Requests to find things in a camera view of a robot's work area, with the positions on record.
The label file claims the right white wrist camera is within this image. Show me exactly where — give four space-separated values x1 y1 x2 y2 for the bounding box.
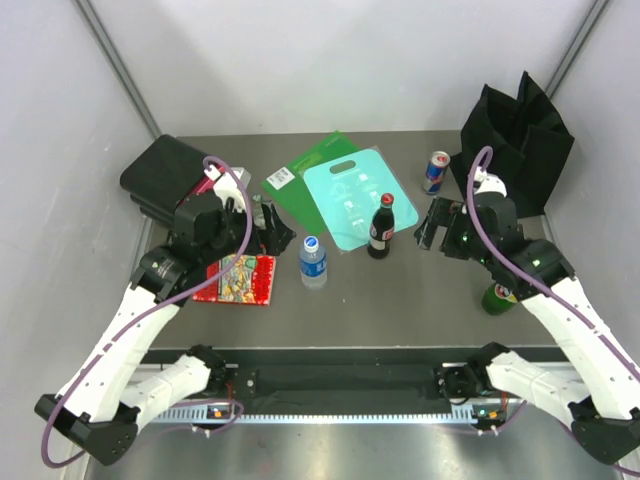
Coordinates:
472 167 507 197

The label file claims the green plastic board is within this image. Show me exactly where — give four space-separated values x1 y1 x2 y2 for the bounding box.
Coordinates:
261 131 359 236

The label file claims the teal folding board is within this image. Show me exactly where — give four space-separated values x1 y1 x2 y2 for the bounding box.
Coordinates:
303 147 419 252

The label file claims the green glass bottle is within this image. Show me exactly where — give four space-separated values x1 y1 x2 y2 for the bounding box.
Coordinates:
481 283 518 316

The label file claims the red illustrated book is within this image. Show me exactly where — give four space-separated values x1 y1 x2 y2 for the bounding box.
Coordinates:
192 255 276 306

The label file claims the black and pink case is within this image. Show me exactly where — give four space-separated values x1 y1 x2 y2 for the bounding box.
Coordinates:
120 134 247 229

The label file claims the dark cola glass bottle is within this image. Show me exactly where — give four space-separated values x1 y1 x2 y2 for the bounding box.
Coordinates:
367 193 395 259

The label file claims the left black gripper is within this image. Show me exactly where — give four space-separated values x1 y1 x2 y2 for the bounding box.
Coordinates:
201 198 296 266

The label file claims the red bull can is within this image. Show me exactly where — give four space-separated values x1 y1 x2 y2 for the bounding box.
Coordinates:
423 151 451 195

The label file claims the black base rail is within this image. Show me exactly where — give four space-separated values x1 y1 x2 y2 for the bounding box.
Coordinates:
198 342 508 417

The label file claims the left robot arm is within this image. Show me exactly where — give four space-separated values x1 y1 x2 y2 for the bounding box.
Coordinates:
34 192 296 469

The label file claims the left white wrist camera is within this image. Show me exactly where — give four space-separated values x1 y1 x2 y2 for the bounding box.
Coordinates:
205 167 251 213

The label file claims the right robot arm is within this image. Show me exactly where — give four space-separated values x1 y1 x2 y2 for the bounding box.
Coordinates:
414 193 639 465

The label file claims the clear water bottle blue cap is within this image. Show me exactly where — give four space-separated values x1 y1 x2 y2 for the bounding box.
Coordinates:
299 236 328 290

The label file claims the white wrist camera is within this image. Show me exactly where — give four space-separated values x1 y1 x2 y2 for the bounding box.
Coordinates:
205 167 251 213
472 167 507 197

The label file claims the black canvas bag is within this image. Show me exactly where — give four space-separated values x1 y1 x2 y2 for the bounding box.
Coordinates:
449 72 574 218

